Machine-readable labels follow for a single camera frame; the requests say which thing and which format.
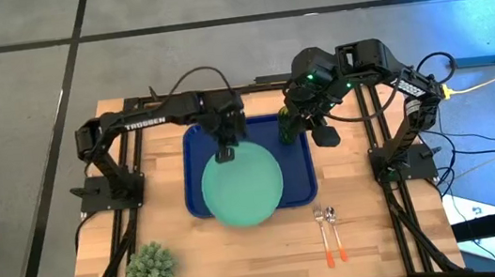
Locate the yellow extension cable with plug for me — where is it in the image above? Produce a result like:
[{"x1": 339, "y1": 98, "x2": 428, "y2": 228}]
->
[{"x1": 437, "y1": 61, "x2": 495, "y2": 100}]

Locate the green patterned cup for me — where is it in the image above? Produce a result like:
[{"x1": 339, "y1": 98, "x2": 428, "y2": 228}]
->
[{"x1": 274, "y1": 102, "x2": 306, "y2": 147}]

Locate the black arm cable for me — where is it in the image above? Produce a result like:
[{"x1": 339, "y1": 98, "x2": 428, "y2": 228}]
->
[
  {"x1": 317, "y1": 84, "x2": 410, "y2": 129},
  {"x1": 147, "y1": 61, "x2": 241, "y2": 112}
]

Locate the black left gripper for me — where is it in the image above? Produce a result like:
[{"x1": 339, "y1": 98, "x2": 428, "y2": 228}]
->
[{"x1": 199, "y1": 103, "x2": 254, "y2": 166}]

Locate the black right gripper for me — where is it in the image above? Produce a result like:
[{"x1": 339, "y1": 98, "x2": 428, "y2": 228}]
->
[{"x1": 272, "y1": 71, "x2": 354, "y2": 136}]

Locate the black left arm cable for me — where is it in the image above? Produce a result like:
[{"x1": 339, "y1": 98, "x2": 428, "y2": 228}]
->
[{"x1": 147, "y1": 61, "x2": 241, "y2": 112}]

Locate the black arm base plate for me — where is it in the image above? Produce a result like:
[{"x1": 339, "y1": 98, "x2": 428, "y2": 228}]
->
[
  {"x1": 367, "y1": 139, "x2": 441, "y2": 186},
  {"x1": 74, "y1": 169, "x2": 148, "y2": 216}
]

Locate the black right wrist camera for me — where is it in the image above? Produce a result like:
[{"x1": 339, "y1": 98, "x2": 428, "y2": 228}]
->
[{"x1": 309, "y1": 121, "x2": 343, "y2": 150}]

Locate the white sheet with blue logo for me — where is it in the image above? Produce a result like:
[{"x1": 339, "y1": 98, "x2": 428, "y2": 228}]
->
[{"x1": 441, "y1": 188, "x2": 495, "y2": 266}]

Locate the green artificial plant ball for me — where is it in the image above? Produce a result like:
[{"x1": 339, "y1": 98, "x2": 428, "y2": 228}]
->
[{"x1": 121, "y1": 239, "x2": 179, "y2": 277}]

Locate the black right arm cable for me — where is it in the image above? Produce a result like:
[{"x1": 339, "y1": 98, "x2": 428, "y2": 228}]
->
[{"x1": 317, "y1": 84, "x2": 410, "y2": 129}]

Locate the blue plastic tray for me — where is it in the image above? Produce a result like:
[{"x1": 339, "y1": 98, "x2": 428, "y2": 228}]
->
[{"x1": 175, "y1": 109, "x2": 322, "y2": 222}]

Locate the spoon with orange handle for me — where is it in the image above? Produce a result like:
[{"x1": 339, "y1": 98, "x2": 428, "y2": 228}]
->
[{"x1": 323, "y1": 205, "x2": 350, "y2": 266}]

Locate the fork with orange handle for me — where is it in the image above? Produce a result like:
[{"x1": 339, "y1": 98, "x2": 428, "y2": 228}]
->
[{"x1": 312, "y1": 203, "x2": 337, "y2": 271}]

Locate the black looped cable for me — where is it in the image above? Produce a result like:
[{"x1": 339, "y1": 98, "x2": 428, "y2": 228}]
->
[{"x1": 414, "y1": 49, "x2": 460, "y2": 88}]

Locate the teal round plate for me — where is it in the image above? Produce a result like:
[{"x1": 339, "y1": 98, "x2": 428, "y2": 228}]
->
[{"x1": 195, "y1": 135, "x2": 290, "y2": 233}]

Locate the black aluminium table frame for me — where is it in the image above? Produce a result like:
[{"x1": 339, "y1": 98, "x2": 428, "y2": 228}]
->
[{"x1": 47, "y1": 57, "x2": 469, "y2": 277}]

